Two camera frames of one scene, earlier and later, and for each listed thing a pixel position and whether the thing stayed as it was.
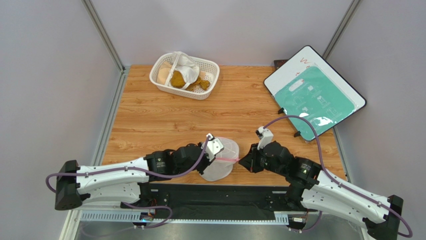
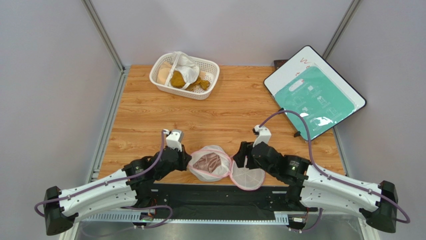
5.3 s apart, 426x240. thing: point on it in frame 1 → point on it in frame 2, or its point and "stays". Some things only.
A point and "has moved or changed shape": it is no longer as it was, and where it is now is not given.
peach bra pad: [164, 72] stays
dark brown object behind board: [278, 63] stays
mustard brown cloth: [178, 83] stays
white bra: [185, 64] stays
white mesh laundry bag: [221, 168] has moved or changed shape
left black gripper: [206, 162] → [185, 158]
